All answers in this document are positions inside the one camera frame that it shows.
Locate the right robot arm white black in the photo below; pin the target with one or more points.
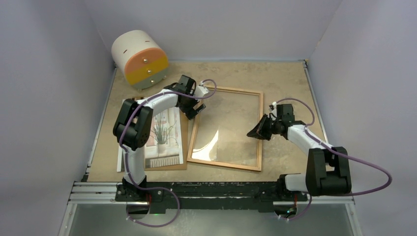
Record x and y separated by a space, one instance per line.
327 168

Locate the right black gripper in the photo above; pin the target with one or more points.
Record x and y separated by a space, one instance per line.
258 131

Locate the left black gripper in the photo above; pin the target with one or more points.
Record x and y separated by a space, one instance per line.
191 112

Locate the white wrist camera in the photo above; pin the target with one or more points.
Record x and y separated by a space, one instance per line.
273 110
201 92

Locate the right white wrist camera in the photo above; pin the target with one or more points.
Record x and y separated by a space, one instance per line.
273 110

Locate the wooden picture frame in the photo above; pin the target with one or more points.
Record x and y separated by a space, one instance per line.
228 166

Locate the black aluminium mounting rail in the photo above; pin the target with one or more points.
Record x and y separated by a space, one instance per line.
264 197

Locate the round three-drawer cabinet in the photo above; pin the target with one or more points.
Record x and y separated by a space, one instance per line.
142 62

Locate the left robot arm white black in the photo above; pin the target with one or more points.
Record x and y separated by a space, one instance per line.
147 108

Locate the clear glass pane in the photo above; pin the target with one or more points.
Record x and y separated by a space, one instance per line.
228 127

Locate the plant photo print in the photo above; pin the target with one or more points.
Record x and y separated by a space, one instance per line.
164 149

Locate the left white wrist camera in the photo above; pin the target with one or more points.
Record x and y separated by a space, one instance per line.
201 92

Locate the brown frame backing board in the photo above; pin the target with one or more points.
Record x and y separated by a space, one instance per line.
136 162

